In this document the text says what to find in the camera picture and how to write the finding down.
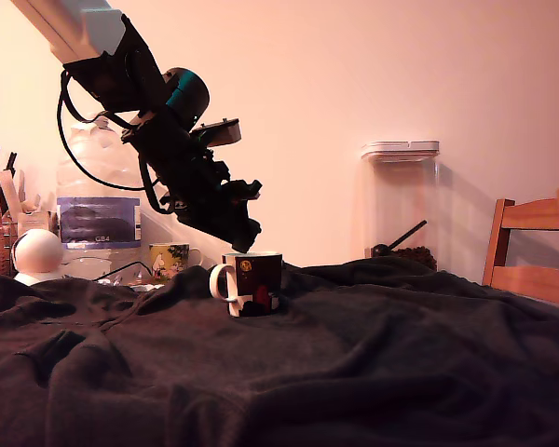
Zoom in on yellow cartoon print mug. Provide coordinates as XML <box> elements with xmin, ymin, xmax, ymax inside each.
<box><xmin>147</xmin><ymin>241</ymin><xmax>202</xmax><ymax>281</ymax></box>

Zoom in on small white round camera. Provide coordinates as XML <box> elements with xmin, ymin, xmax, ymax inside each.
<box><xmin>11</xmin><ymin>227</ymin><xmax>65</xmax><ymax>287</ymax></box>

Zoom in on black table cable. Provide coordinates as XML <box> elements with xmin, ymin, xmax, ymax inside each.
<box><xmin>94</xmin><ymin>260</ymin><xmax>156</xmax><ymax>283</ymax></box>

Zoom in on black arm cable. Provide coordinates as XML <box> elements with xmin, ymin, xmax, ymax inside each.
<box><xmin>56</xmin><ymin>69</ymin><xmax>159</xmax><ymax>193</ymax></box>
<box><xmin>137</xmin><ymin>153</ymin><xmax>176</xmax><ymax>216</ymax></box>

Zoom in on black scoop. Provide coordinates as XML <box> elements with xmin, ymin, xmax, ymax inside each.
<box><xmin>371</xmin><ymin>220</ymin><xmax>429</xmax><ymax>259</ymax></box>

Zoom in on small pale box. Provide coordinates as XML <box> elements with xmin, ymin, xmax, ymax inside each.
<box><xmin>17</xmin><ymin>210</ymin><xmax>53</xmax><ymax>237</ymax></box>

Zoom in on large clear water bottle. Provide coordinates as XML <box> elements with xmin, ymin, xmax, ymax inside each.
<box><xmin>55</xmin><ymin>114</ymin><xmax>145</xmax><ymax>266</ymax></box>

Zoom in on clear glass bowl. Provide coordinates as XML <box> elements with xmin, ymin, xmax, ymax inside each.
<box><xmin>61</xmin><ymin>256</ymin><xmax>114</xmax><ymax>281</ymax></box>

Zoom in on pale grey camera box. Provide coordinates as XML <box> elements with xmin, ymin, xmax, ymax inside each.
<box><xmin>189</xmin><ymin>117</ymin><xmax>241</xmax><ymax>149</ymax></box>

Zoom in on coffee beans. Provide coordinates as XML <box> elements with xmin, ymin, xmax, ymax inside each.
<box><xmin>393</xmin><ymin>246</ymin><xmax>438</xmax><ymax>272</ymax></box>

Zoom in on wooden chair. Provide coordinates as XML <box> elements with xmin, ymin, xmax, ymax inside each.
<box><xmin>482</xmin><ymin>184</ymin><xmax>559</xmax><ymax>312</ymax></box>

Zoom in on dark blanket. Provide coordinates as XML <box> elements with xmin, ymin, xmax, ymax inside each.
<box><xmin>0</xmin><ymin>256</ymin><xmax>559</xmax><ymax>447</ymax></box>

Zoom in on clear jar with white lid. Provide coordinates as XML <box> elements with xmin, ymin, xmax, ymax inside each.
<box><xmin>361</xmin><ymin>140</ymin><xmax>442</xmax><ymax>272</ymax></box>

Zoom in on dark mug with white handle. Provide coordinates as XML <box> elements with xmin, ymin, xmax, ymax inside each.
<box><xmin>209</xmin><ymin>251</ymin><xmax>284</xmax><ymax>318</ymax></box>

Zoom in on white paper packet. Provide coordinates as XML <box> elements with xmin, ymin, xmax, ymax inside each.
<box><xmin>0</xmin><ymin>169</ymin><xmax>28</xmax><ymax>221</ymax></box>

